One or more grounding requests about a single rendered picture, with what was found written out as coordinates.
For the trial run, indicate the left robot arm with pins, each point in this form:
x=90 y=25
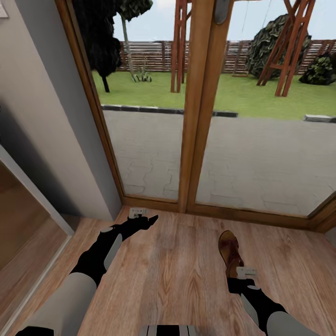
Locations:
x=63 y=313

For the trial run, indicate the sandal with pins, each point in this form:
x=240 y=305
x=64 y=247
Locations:
x=228 y=248

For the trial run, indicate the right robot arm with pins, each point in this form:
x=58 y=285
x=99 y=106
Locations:
x=270 y=317

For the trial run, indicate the door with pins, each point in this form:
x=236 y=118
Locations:
x=217 y=108

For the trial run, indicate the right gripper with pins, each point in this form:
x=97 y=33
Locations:
x=234 y=284

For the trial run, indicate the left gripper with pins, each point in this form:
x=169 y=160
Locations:
x=141 y=223

